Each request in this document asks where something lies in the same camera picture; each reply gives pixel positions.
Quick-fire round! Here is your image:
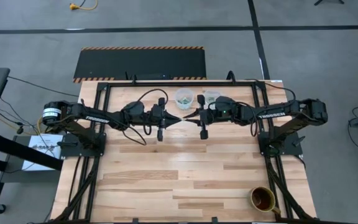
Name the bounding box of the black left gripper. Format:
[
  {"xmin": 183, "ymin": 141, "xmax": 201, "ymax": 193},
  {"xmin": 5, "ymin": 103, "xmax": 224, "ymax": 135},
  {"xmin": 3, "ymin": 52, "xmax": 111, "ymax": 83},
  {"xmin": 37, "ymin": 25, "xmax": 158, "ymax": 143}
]
[{"xmin": 144, "ymin": 98, "xmax": 183, "ymax": 142}]

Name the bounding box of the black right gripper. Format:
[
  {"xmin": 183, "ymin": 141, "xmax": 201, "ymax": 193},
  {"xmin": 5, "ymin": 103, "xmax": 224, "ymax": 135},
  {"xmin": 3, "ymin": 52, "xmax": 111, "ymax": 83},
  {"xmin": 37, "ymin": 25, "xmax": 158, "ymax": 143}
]
[{"xmin": 183, "ymin": 95, "xmax": 217, "ymax": 140}]

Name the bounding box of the clear plastic tub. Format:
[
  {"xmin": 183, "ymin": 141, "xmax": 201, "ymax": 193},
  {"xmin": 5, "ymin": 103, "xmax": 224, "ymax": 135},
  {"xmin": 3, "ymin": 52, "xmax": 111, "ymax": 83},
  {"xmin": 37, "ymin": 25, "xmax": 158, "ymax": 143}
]
[
  {"xmin": 174, "ymin": 88, "xmax": 195, "ymax": 110},
  {"xmin": 203, "ymin": 89, "xmax": 222, "ymax": 105}
]

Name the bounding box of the black bar device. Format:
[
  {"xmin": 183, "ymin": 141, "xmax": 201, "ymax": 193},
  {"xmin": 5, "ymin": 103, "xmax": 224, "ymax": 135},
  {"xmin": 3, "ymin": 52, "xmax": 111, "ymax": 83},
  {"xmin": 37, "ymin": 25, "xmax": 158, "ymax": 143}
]
[{"xmin": 135, "ymin": 73, "xmax": 174, "ymax": 80}]

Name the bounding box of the hazard-striped black floor mat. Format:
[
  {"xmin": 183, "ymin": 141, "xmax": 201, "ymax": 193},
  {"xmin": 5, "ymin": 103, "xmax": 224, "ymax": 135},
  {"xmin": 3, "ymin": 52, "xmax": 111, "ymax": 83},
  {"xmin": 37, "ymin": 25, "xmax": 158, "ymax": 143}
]
[{"xmin": 72, "ymin": 46, "xmax": 208, "ymax": 84}]

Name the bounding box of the glazed ceramic mug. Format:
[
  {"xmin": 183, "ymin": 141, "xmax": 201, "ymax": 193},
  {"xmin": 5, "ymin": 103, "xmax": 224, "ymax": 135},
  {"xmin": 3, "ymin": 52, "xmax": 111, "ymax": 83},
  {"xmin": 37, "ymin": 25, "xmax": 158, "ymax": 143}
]
[{"xmin": 249, "ymin": 186, "xmax": 282, "ymax": 216}]

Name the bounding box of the white printed paper sheet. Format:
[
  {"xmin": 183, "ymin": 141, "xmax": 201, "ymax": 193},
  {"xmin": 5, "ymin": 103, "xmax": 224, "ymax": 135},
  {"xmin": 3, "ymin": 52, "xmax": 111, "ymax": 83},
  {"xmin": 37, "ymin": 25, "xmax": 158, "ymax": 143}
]
[{"xmin": 21, "ymin": 133, "xmax": 65, "ymax": 172}]

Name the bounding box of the black tripod leg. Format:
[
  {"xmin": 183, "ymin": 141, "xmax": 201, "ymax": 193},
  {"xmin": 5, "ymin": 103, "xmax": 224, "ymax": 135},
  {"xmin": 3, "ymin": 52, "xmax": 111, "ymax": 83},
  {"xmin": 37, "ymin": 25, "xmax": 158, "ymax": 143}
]
[{"xmin": 314, "ymin": 0, "xmax": 345, "ymax": 6}]

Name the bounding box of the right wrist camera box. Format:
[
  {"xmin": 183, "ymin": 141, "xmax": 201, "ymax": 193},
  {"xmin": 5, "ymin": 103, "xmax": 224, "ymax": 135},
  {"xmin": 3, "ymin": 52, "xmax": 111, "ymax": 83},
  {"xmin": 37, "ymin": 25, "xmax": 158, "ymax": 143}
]
[{"xmin": 214, "ymin": 95, "xmax": 239, "ymax": 121}]

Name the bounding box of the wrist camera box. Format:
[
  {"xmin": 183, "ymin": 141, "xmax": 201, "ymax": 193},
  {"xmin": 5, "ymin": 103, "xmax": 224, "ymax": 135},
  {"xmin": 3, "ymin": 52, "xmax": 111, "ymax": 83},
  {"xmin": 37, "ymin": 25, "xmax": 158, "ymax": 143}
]
[
  {"xmin": 122, "ymin": 100, "xmax": 145, "ymax": 118},
  {"xmin": 214, "ymin": 95, "xmax": 239, "ymax": 121}
]

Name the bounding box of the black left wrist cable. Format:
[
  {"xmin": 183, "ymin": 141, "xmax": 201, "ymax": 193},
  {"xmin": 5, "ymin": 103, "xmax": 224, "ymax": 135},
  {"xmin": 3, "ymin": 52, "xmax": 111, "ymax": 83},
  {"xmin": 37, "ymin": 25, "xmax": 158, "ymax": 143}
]
[{"xmin": 121, "ymin": 88, "xmax": 170, "ymax": 147}]

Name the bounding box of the black aluminium table frame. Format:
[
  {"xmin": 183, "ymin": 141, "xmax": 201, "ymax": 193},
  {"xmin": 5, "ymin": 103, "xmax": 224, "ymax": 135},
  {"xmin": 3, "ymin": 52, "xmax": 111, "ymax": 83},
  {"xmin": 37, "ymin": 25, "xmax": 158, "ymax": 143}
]
[{"xmin": 50, "ymin": 79, "xmax": 319, "ymax": 224}]

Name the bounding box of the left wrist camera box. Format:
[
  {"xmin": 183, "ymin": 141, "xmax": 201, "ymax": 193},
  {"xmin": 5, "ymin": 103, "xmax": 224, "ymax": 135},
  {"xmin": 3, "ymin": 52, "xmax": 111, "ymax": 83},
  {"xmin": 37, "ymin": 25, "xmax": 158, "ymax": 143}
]
[{"xmin": 122, "ymin": 100, "xmax": 145, "ymax": 118}]

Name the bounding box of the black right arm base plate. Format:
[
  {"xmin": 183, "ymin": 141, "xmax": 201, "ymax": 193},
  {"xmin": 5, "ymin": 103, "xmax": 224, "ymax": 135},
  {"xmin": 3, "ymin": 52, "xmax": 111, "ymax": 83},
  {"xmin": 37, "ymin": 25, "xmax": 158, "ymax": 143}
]
[{"xmin": 257, "ymin": 131, "xmax": 304, "ymax": 157}]

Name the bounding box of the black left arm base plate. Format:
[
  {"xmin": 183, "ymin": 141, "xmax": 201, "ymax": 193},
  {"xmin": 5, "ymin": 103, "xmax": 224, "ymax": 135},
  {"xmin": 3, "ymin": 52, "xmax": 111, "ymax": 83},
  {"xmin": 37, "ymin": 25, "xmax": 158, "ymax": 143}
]
[{"xmin": 59, "ymin": 132, "xmax": 108, "ymax": 160}]

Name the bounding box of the yellow extension cable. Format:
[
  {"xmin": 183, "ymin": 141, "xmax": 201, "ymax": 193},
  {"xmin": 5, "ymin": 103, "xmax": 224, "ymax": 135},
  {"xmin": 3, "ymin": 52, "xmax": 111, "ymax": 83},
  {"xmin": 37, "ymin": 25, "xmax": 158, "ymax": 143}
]
[{"xmin": 69, "ymin": 0, "xmax": 99, "ymax": 11}]

